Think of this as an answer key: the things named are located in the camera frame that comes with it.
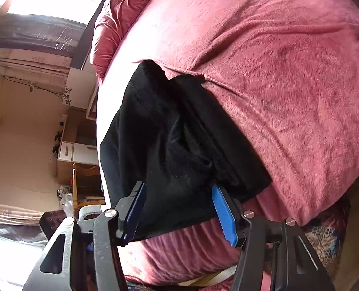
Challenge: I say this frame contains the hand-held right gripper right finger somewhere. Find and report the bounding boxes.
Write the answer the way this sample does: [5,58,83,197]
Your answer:
[211,185,337,291]

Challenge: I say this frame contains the dark headboard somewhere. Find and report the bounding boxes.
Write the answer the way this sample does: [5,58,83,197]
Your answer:
[72,0,108,71]

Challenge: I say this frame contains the black pants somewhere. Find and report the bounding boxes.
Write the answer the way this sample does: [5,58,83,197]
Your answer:
[99,59,272,243]

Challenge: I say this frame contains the black flat object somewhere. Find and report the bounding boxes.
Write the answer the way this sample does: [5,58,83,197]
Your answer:
[39,210,68,241]

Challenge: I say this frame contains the red pillow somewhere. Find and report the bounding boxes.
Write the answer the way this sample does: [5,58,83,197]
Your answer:
[90,0,174,79]

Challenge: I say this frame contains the floral printed bed cloth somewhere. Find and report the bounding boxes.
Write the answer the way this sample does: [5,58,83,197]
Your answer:
[270,197,351,280]

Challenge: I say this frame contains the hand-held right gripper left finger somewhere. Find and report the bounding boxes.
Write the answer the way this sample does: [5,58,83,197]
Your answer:
[22,181,147,291]

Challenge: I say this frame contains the white floral print cabinet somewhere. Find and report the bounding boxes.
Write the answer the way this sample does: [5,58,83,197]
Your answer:
[65,67,99,119]

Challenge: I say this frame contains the thin wall cable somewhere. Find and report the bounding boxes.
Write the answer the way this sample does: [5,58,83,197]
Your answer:
[3,73,67,101]

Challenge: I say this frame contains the clear plastic bag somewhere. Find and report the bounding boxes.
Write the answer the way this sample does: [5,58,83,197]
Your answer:
[56,184,77,216]

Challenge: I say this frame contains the pink fleece blanket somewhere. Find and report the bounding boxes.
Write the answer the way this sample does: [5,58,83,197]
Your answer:
[96,0,359,288]

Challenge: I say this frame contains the wooden desk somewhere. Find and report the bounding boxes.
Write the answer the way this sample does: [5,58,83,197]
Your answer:
[56,109,106,210]

